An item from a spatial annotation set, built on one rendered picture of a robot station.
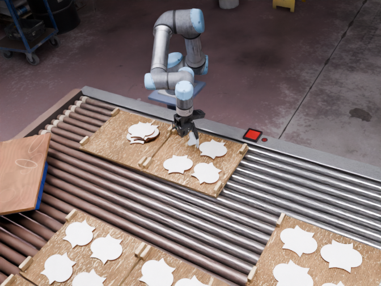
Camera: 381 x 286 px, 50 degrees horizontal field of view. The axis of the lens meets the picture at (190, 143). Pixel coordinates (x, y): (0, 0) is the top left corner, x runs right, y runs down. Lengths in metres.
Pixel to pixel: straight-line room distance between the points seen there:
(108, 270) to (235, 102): 2.50
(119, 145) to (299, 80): 2.38
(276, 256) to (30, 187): 1.12
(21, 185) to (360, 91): 3.03
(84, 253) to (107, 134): 0.75
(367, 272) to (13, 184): 1.54
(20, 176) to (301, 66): 3.07
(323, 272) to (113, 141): 1.23
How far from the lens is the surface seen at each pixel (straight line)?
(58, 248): 1.84
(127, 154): 2.10
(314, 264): 1.62
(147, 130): 2.13
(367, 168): 1.99
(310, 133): 3.51
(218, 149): 2.00
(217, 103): 3.87
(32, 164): 2.10
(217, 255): 1.66
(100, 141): 2.23
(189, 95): 1.73
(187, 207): 1.82
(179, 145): 2.07
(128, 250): 1.72
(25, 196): 1.96
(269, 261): 1.62
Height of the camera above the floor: 2.32
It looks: 42 degrees down
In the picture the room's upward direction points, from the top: 10 degrees counter-clockwise
